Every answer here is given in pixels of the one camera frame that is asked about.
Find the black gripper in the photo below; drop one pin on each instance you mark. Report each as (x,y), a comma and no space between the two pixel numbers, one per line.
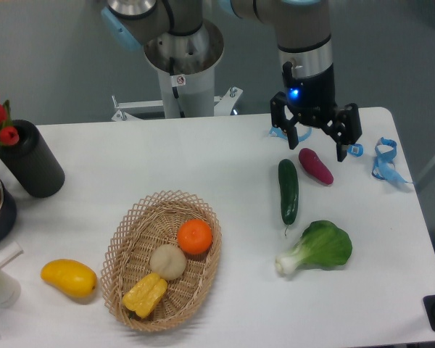
(311,101)

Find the yellow bell pepper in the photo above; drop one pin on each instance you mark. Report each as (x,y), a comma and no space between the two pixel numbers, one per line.
(145,295)

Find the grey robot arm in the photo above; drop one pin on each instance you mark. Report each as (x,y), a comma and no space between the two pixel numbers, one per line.
(302,28)

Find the wicker oval basket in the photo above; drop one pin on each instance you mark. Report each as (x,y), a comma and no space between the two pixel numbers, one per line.
(152,222)

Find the blue tag under gripper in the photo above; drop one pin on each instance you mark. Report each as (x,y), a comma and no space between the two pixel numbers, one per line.
(303,133)

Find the purple sweet potato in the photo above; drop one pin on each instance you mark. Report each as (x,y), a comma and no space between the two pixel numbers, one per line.
(312,164)

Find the blue tag with label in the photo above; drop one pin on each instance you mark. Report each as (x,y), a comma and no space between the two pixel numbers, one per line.
(356,150)

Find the green cucumber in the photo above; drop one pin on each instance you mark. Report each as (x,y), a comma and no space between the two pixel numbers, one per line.
(289,192)

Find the green bok choy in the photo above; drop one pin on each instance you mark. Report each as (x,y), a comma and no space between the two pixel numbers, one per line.
(321,244)

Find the orange tangerine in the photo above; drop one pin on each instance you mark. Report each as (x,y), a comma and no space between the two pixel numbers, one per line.
(194,236)

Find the black cylindrical vase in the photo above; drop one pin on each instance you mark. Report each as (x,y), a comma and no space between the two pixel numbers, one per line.
(32,162)

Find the yellow mango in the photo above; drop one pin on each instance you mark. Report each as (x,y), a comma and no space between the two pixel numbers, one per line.
(71,277)

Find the white flat stick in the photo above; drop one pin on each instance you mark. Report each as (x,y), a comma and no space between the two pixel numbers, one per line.
(10,252)

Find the white cylindrical bottle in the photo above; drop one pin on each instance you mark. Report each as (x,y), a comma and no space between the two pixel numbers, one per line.
(10,290)

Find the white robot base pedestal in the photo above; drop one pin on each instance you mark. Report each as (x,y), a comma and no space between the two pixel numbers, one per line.
(185,67)

